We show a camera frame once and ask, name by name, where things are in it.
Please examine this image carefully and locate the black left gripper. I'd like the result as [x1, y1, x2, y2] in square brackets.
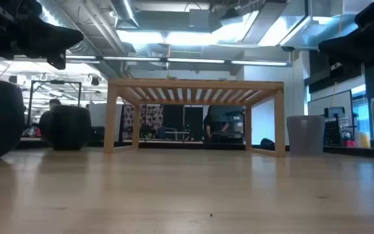
[0, 0, 84, 71]

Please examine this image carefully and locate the black mug orange inside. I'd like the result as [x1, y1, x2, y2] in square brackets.
[45, 105, 92, 151]

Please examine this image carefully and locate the grey mug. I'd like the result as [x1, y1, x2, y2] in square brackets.
[286, 114, 326, 155]

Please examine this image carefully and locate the person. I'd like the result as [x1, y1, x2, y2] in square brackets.
[203, 105, 230, 144]
[38, 98, 62, 137]

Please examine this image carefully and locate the black pegboard rack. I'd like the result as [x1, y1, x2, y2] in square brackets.
[323, 106, 359, 147]

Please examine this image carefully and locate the white partition panel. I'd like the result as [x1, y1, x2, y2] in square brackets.
[88, 103, 125, 142]

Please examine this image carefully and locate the yellow container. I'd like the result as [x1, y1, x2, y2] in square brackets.
[355, 131, 371, 149]

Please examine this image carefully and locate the black bag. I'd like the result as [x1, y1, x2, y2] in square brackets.
[260, 138, 276, 151]

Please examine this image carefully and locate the patterned partition panel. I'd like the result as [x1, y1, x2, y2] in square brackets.
[121, 104, 164, 140]

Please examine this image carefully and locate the grey equipment shelf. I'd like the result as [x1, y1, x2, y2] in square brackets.
[211, 110, 245, 144]

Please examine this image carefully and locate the long ceiling light tube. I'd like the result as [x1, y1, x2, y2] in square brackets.
[65, 54, 293, 68]

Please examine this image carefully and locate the wooden slatted rack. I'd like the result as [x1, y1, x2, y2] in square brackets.
[103, 77, 286, 158]

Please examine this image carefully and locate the black metal frame stand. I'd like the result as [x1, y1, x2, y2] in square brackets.
[27, 79, 82, 127]

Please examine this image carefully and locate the silver ventilation duct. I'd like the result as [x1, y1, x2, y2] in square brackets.
[242, 0, 369, 50]

